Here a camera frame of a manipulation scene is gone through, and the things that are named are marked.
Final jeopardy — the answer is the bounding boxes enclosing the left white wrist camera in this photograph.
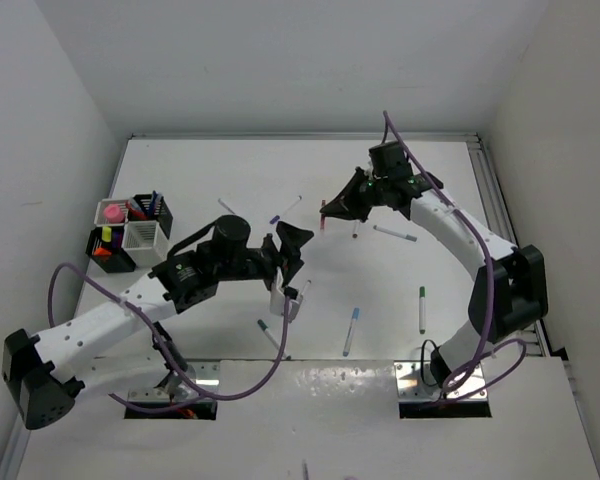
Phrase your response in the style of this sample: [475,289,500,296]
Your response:
[269,269,304,322]

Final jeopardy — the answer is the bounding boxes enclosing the grey tip white marker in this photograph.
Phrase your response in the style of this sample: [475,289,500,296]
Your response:
[291,280,312,318]

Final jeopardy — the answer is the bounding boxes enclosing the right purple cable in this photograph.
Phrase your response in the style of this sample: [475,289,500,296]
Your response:
[382,110,527,406]

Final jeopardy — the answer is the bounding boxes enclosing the light blue cap marker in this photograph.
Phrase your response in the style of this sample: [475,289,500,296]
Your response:
[342,307,360,357]

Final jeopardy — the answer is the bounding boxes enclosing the metal base plate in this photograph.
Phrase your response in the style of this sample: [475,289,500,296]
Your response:
[393,361,488,405]
[127,362,220,406]

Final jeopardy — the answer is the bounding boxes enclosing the purple cable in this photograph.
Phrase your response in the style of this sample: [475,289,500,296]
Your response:
[47,263,294,414]
[382,110,527,406]

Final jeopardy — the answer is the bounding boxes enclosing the yellow cap black highlighter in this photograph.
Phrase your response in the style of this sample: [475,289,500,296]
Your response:
[101,226,112,243]

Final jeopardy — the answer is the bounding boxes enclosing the blue clear pen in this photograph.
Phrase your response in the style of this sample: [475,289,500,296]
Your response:
[147,191,159,218]

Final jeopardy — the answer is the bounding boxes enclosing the dark red cap marker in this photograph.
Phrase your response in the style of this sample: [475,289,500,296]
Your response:
[351,221,360,239]

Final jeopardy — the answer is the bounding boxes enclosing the red clear pen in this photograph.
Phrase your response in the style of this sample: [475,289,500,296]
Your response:
[319,199,326,234]

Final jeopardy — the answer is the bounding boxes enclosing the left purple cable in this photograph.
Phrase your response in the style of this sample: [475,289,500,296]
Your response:
[47,263,294,414]

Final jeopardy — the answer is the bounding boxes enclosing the orange cap black highlighter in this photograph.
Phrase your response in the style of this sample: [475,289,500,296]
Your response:
[92,242,113,257]

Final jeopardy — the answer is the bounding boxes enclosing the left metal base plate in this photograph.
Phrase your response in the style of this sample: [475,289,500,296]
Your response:
[127,362,220,406]

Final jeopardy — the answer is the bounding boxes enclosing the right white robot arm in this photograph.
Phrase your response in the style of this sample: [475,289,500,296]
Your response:
[320,141,548,389]

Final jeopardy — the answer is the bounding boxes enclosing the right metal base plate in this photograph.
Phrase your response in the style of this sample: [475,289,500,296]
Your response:
[393,361,488,405]

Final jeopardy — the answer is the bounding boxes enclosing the green cap white marker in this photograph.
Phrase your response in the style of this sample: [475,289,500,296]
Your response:
[418,286,426,335]

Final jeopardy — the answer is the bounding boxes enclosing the pink glitter bottle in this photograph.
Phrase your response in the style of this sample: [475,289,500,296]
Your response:
[102,204,126,224]

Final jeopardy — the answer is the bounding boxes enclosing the black and white pen organizer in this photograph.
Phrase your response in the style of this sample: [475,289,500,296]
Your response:
[85,193,173,274]

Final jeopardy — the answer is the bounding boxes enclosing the red gel pen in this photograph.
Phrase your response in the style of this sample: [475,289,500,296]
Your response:
[125,197,151,221]

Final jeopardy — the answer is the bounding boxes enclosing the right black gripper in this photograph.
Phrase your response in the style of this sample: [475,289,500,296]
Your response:
[322,166,388,223]

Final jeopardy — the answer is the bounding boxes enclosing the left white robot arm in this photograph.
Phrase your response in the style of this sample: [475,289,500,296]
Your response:
[2,215,314,430]

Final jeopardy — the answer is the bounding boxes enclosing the dark blue pen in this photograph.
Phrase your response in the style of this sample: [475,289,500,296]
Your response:
[153,193,163,217]

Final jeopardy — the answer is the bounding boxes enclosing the mint cap white marker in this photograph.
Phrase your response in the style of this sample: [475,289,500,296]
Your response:
[217,198,236,215]

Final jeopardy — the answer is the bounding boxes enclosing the purple cap white marker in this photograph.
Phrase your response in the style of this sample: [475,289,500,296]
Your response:
[269,195,303,225]

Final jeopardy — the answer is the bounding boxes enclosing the grey cap white marker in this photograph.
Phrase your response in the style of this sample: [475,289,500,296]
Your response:
[373,225,418,242]

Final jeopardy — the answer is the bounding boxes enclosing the teal cap white marker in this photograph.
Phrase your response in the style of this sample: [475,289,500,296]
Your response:
[257,319,291,360]

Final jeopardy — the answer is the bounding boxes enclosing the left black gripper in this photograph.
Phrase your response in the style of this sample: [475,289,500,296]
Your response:
[214,221,313,294]

